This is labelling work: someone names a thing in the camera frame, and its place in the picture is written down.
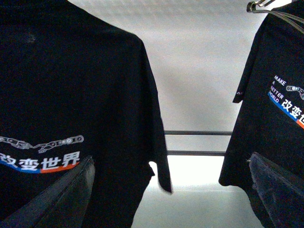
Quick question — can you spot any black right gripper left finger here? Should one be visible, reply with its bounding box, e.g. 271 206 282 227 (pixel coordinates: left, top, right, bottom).
0 156 95 228

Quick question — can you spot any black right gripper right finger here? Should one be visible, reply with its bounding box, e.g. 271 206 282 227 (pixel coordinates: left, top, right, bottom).
249 152 304 228

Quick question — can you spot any black printed t-shirt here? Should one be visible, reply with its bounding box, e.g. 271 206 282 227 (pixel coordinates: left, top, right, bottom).
218 0 304 228

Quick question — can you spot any metal wire hanger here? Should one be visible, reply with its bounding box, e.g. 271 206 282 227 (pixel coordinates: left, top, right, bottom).
246 0 304 34

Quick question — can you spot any black t-shirt with print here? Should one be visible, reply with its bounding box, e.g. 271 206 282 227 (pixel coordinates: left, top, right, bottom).
0 0 171 228

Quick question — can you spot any lower grey rack crossbar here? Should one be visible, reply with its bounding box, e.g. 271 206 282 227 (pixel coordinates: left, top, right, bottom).
168 151 225 156

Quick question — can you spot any grey rack crossbar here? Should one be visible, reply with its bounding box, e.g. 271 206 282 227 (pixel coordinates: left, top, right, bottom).
165 131 232 136
168 151 225 156

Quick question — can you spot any upper grey rack crossbar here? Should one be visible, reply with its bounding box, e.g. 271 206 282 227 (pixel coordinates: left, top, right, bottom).
165 131 232 136

